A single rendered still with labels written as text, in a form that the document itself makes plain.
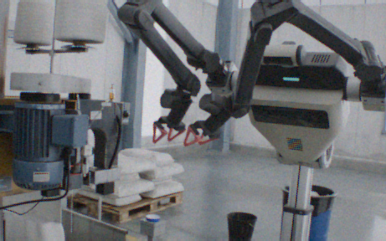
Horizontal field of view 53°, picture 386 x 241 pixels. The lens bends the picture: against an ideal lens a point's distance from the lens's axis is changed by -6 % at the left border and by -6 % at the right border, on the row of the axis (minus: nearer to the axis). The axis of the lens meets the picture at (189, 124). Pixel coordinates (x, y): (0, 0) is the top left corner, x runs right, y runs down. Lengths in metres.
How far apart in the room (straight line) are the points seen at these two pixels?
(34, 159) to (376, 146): 8.40
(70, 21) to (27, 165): 0.45
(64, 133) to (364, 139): 8.36
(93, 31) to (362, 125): 8.24
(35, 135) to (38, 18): 0.48
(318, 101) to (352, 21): 8.02
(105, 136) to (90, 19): 0.53
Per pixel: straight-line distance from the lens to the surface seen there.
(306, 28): 1.13
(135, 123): 7.33
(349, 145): 9.26
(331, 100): 1.43
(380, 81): 1.37
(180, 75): 1.43
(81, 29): 1.27
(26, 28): 1.49
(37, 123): 1.18
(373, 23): 9.34
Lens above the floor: 1.39
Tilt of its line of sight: 4 degrees down
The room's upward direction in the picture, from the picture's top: 4 degrees clockwise
